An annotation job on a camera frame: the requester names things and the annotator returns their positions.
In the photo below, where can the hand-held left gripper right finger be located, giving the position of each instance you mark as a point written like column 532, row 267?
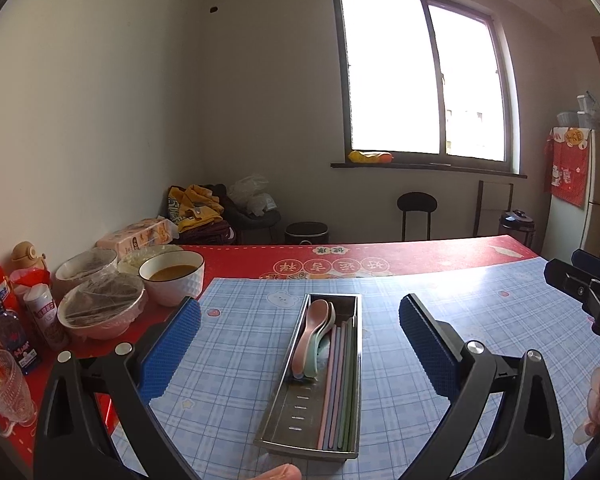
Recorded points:
column 427, row 345

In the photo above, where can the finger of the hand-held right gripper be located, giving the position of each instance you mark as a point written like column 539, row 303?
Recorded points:
column 567, row 280
column 597, row 266

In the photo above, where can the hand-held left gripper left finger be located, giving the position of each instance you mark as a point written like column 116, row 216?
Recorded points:
column 172, row 345

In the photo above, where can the green chopstick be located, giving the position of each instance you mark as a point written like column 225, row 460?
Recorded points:
column 349, row 390
column 342, row 390

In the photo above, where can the beige plastic spoon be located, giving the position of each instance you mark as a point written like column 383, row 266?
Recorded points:
column 332, row 317

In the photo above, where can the blue chopstick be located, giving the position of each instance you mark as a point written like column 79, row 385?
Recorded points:
column 335, row 390

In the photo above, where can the pink plastic spoon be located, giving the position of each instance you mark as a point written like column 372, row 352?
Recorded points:
column 312, row 320

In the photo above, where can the green plastic spoon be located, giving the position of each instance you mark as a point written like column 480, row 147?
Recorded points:
column 311, row 362

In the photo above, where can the stainless steel utensil tray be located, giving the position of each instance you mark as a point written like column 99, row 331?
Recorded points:
column 290, row 410

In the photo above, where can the person's left hand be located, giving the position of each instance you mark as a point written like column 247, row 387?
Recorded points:
column 280, row 474

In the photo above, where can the white dimpled bowl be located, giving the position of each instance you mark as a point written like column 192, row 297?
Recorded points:
column 177, row 287

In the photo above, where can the blue plaid table mat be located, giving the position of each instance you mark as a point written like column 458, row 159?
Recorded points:
column 240, row 360

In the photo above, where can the large plastic-covered bowl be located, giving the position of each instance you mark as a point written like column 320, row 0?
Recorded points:
column 105, row 310

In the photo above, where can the black pressure cooker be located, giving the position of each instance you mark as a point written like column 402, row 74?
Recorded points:
column 517, row 222

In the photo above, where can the white refrigerator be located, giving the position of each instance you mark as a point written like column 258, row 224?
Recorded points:
column 597, row 185

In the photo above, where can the red printed cloth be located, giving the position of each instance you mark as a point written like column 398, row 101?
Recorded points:
column 570, row 175

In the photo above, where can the red printed tablecloth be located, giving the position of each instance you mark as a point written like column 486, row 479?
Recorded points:
column 380, row 255

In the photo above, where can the white folding table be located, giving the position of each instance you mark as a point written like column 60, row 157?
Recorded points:
column 495, row 200

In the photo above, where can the tissue packet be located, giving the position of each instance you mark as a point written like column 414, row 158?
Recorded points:
column 140, row 237

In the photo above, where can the dark red clothes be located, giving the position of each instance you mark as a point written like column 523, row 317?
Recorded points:
column 212, row 234

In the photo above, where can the white canister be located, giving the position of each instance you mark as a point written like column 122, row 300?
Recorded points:
column 42, row 310

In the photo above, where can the yellow clothes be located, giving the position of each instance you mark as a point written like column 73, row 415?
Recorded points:
column 195, row 205

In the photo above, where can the black round stool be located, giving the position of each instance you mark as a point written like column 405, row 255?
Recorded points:
column 416, row 202

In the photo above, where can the dark chair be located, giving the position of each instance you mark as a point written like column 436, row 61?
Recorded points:
column 250, row 222

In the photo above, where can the clear plastic containers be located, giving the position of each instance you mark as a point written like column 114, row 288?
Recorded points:
column 585, row 110

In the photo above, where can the blue glass bottle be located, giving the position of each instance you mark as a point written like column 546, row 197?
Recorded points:
column 12, row 340

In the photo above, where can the black trash bin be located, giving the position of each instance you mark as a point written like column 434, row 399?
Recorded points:
column 307, row 234

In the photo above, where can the beige drink bottle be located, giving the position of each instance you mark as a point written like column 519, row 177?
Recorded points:
column 25, row 255

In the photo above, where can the clear plastic bag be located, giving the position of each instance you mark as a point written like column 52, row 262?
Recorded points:
column 250, row 190

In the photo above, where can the clear glass mug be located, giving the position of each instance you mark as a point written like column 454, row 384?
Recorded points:
column 5, row 390

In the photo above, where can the dark windowsill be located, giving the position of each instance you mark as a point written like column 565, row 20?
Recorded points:
column 430, row 167

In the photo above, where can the yellow orange packet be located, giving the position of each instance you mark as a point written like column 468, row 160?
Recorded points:
column 365, row 157

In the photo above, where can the window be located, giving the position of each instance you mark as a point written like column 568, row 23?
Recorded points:
column 390, row 70

